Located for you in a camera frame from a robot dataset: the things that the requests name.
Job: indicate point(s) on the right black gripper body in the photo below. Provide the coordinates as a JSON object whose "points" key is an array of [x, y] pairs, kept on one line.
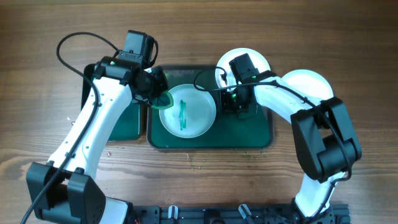
{"points": [[232, 100]]}

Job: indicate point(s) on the large dark green tray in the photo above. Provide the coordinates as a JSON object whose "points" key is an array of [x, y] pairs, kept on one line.
{"points": [[252, 130]]}

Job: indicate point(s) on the pale blue plate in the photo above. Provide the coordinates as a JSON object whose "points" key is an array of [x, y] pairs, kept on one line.
{"points": [[310, 83]]}

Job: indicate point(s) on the green yellow sponge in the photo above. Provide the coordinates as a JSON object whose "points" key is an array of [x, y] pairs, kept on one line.
{"points": [[163, 101]]}

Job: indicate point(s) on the small black green tray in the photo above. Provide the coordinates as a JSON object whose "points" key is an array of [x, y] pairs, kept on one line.
{"points": [[128, 126]]}

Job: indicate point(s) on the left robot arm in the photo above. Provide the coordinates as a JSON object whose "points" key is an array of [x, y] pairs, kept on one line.
{"points": [[63, 190]]}

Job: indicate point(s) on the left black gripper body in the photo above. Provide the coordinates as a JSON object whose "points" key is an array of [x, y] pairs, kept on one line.
{"points": [[154, 83]]}

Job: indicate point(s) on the white plate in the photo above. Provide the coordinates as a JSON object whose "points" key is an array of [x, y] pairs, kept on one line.
{"points": [[223, 74], [192, 114]]}

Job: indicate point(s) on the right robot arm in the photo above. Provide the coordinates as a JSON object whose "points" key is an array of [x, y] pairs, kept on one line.
{"points": [[325, 140]]}

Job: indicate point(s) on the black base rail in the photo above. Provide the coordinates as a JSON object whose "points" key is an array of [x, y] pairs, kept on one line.
{"points": [[268, 214]]}

